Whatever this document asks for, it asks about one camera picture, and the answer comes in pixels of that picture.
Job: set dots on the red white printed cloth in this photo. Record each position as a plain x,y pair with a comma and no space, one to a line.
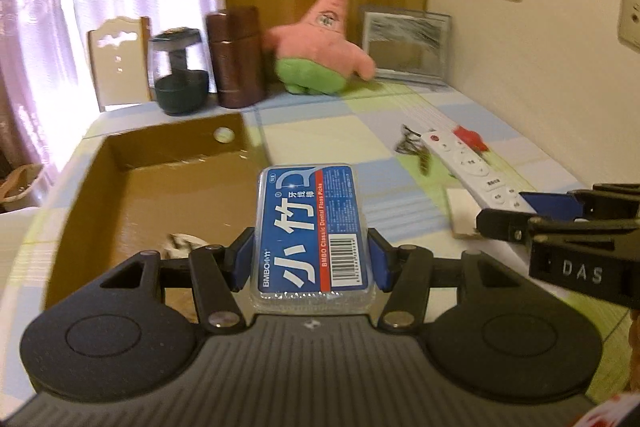
620,412

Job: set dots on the red toy figure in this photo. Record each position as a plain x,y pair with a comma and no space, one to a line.
470,138

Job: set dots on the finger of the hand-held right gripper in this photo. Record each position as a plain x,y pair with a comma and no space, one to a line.
550,203
505,226

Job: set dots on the white bed sheet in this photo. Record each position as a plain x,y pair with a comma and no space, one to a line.
15,247

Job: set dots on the brown cardboard box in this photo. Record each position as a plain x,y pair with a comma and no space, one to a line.
150,192

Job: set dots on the white wall socket plate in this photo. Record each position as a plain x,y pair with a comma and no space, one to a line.
631,19

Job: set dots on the white remote control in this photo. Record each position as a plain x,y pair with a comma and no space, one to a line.
465,162

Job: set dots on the blue dental floss box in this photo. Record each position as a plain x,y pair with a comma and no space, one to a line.
310,232

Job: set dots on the grey picture frame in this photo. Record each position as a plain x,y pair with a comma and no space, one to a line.
400,42

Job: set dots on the white plug adapter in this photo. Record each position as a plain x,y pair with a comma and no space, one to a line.
182,244

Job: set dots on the white square tray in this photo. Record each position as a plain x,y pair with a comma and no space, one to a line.
462,212

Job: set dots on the pink starfish plush toy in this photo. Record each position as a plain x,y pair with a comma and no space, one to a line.
310,52

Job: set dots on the wicker basket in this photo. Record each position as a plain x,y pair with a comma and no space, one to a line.
20,187

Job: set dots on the white wooden chair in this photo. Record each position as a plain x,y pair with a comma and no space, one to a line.
120,72

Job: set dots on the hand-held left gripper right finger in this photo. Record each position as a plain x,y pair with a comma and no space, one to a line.
377,263

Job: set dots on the dark glass jar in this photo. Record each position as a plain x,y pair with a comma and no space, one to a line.
180,94

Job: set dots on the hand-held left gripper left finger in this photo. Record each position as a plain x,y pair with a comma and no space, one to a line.
245,259

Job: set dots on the brown metal canister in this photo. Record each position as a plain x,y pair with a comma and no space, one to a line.
235,57

